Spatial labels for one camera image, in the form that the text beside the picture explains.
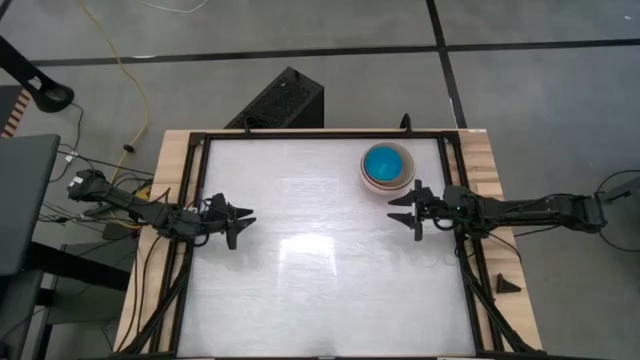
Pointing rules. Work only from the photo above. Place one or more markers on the orange striped panel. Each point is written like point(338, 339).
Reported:
point(15, 117)

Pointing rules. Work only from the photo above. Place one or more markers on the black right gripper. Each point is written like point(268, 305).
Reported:
point(430, 207)

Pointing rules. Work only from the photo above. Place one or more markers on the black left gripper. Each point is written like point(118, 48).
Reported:
point(217, 220)

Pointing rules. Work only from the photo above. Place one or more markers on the black desk leg beam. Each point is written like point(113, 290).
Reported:
point(75, 265)

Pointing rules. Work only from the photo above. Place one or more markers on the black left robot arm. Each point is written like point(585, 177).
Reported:
point(125, 202)

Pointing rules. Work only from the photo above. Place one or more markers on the black perforated computer tower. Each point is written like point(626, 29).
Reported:
point(280, 100)

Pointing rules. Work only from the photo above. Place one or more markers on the black triangular bracket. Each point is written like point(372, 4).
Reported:
point(506, 286)

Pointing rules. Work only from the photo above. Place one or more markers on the grey desk top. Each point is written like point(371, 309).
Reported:
point(25, 200)

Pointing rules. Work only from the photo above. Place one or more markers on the black table clamp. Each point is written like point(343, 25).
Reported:
point(246, 129)
point(405, 124)

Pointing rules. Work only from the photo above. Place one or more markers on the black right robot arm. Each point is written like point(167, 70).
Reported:
point(530, 207)

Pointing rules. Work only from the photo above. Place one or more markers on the blue plastic bowl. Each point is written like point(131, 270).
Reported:
point(383, 163)

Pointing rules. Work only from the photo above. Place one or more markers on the cream white bowl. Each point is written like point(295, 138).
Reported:
point(395, 188)

